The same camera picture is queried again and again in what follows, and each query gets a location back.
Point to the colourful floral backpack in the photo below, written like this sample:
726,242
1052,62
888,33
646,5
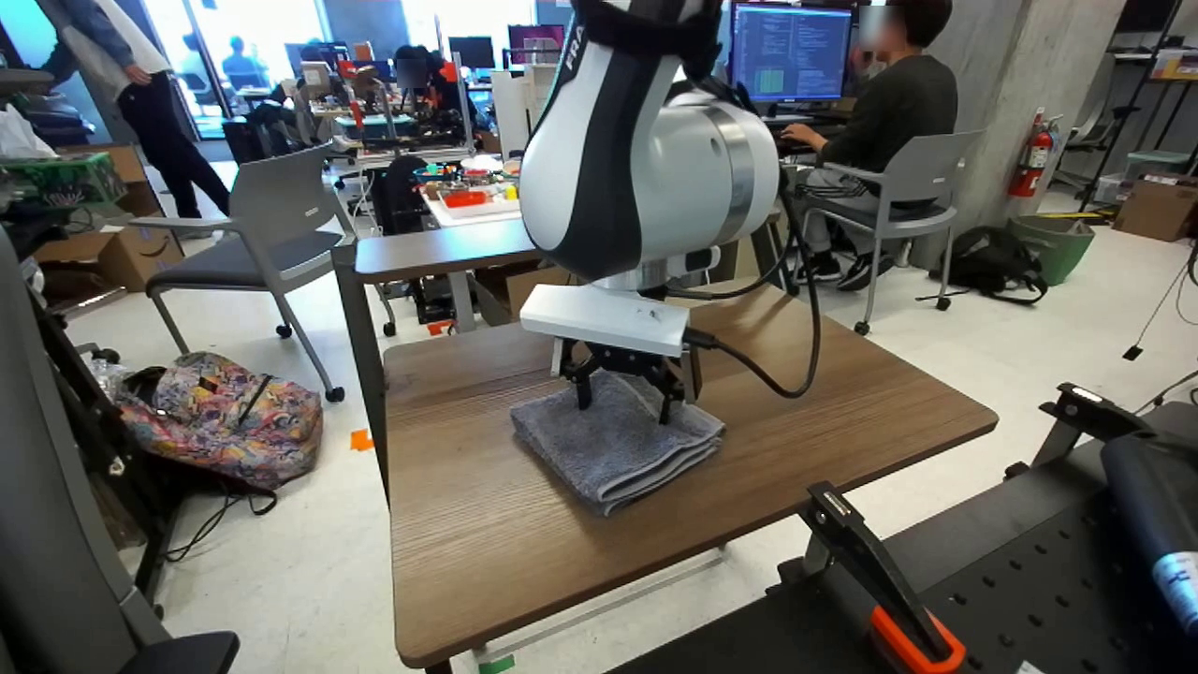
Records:
221,417

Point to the grey side desk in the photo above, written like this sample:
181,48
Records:
378,261

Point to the black cylinder with label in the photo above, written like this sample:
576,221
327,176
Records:
1154,490

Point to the grey office chair left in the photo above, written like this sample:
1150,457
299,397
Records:
279,233

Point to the computer monitor blue screen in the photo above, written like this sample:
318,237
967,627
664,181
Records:
790,55

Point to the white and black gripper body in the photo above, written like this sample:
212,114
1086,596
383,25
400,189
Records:
601,329

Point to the black perforated breadboard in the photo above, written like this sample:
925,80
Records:
1034,579

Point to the red fire extinguisher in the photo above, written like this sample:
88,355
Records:
1034,159

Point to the brown cardboard box left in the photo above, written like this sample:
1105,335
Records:
107,261

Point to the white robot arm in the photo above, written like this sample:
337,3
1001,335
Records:
621,181

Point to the standing person in dark trousers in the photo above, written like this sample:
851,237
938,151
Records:
108,48

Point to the seated person in dark shirt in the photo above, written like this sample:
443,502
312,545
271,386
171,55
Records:
902,90

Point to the grey office chair right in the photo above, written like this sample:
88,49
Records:
915,191

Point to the black backpack on floor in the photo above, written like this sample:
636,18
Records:
997,264

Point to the cardboard box far right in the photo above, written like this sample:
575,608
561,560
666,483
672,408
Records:
1158,213

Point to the orange black bar clamp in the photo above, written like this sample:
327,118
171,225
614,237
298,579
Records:
895,618

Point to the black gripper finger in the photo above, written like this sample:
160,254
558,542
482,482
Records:
672,390
581,382

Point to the green floor tape marker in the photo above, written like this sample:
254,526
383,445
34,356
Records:
494,666

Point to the grey office chair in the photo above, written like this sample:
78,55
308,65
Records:
915,191
279,233

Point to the green bin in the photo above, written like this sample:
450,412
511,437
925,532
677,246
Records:
1052,242

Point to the grey towel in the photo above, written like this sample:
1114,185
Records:
619,446

